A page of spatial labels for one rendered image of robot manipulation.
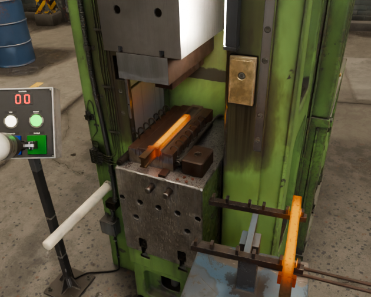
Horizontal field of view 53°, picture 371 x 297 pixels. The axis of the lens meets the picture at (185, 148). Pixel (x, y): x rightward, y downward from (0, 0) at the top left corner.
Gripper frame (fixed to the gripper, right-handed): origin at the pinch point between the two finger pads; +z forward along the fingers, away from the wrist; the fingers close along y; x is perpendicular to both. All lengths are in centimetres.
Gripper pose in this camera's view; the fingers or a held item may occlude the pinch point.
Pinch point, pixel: (31, 145)
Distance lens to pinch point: 152.4
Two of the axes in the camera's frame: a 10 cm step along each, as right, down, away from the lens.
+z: 0.1, -0.3, 10.0
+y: 10.0, -0.2, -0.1
